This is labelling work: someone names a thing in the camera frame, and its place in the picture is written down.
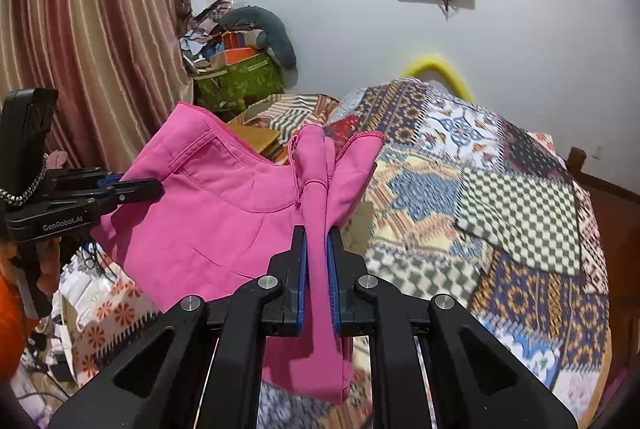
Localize orange floral bed sheet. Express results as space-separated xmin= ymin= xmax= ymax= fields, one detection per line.
xmin=59 ymin=253 xmax=167 ymax=386

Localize pile of clothes and bags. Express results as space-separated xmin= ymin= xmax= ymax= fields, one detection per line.
xmin=179 ymin=0 xmax=267 ymax=76

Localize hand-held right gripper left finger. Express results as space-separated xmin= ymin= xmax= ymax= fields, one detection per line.
xmin=46 ymin=225 xmax=308 ymax=429

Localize yellow foam tube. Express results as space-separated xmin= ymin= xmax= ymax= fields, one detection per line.
xmin=401 ymin=53 xmax=477 ymax=103

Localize person's left forearm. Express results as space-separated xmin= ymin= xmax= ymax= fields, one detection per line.
xmin=0 ymin=266 xmax=29 ymax=382

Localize orange box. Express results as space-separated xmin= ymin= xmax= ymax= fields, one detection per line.
xmin=209 ymin=47 xmax=259 ymax=68

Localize green patterned bag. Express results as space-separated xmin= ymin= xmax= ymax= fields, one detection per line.
xmin=192 ymin=53 xmax=284 ymax=116

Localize light wooden bedside table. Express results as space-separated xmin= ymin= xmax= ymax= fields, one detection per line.
xmin=227 ymin=120 xmax=282 ymax=160

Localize person's left hand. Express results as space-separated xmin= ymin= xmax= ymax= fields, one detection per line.
xmin=38 ymin=235 xmax=64 ymax=293

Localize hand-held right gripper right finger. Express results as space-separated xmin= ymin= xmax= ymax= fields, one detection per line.
xmin=326 ymin=228 xmax=579 ymax=429

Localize striped brown curtain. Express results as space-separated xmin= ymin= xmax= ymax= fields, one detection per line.
xmin=0 ymin=0 xmax=217 ymax=176

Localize wooden bed frame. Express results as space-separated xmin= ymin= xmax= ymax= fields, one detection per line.
xmin=566 ymin=147 xmax=617 ymax=200

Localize patchwork printed blanket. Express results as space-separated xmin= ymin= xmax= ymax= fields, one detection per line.
xmin=227 ymin=78 xmax=614 ymax=429

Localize pink pants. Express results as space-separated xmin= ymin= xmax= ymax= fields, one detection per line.
xmin=90 ymin=101 xmax=387 ymax=405

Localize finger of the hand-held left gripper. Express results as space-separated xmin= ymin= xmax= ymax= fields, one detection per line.
xmin=74 ymin=177 xmax=166 ymax=216
xmin=49 ymin=167 xmax=122 ymax=193

